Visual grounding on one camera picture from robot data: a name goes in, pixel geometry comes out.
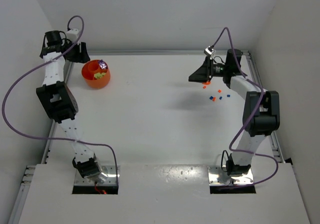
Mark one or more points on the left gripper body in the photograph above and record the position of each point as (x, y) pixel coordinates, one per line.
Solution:
(75, 52)

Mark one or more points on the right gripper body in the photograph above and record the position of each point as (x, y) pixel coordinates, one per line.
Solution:
(209, 68)

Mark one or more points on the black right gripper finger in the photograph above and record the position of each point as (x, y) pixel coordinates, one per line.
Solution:
(206, 66)
(200, 75)

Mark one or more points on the purple lego brick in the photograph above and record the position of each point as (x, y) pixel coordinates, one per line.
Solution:
(103, 65)

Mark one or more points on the yellow-green lego brick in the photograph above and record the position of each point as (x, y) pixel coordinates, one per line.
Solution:
(99, 75)

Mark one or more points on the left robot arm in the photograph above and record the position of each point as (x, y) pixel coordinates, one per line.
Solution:
(57, 100)

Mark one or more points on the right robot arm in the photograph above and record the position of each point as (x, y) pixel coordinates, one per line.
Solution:
(260, 117)

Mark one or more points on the orange divided bowl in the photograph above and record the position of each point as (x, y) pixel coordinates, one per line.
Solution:
(89, 69)

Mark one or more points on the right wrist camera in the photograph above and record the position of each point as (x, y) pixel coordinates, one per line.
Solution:
(209, 51)

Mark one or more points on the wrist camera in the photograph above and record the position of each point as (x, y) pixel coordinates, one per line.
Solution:
(73, 34)
(209, 51)

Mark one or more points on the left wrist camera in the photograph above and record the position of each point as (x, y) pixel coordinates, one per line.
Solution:
(73, 34)

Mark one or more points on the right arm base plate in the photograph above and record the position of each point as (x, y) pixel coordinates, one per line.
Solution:
(217, 177)

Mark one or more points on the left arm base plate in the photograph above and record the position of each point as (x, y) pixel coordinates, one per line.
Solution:
(107, 177)

